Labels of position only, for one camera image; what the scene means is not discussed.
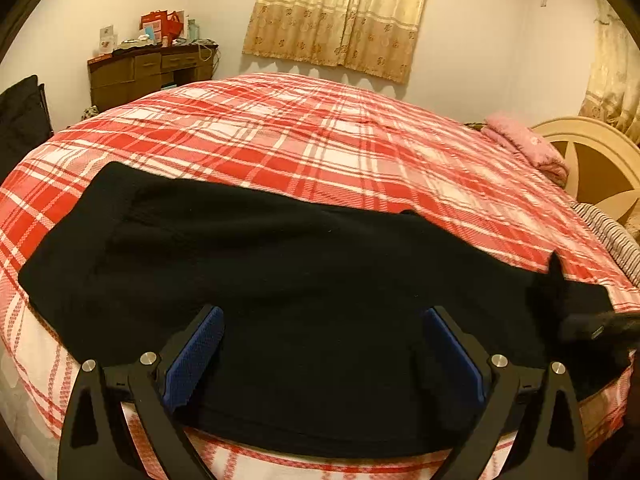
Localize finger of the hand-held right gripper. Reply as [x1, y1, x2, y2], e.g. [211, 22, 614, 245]
[560, 310, 640, 350]

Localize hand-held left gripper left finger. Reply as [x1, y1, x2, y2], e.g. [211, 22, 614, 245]
[57, 304, 224, 480]

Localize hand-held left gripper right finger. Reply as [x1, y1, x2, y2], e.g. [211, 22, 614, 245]
[421, 304, 589, 480]

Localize black pants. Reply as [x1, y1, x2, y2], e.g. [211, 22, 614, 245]
[17, 161, 633, 458]

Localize striped pillow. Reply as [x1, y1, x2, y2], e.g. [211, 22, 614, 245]
[570, 202, 640, 286]

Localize cream wooden headboard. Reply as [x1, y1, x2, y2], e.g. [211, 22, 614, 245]
[530, 116, 640, 223]

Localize pink folded blanket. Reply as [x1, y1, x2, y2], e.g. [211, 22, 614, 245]
[481, 112, 571, 183]

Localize bed with red plaid sheet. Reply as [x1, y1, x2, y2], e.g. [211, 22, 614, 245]
[0, 72, 640, 480]

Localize beige patterned side curtain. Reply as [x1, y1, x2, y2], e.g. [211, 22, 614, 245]
[577, 0, 640, 146]

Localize brown wooden desk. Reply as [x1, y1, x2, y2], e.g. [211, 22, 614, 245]
[87, 42, 220, 113]

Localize black folding chair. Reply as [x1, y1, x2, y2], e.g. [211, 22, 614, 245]
[0, 75, 55, 181]

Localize white greeting card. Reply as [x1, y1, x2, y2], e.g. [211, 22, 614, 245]
[97, 25, 119, 56]

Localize red gift bag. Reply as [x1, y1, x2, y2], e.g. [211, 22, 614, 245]
[140, 10, 183, 46]

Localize white paper bag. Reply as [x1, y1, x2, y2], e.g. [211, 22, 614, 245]
[172, 10, 202, 41]

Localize beige patterned window curtain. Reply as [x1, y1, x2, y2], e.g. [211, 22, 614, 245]
[241, 0, 436, 85]

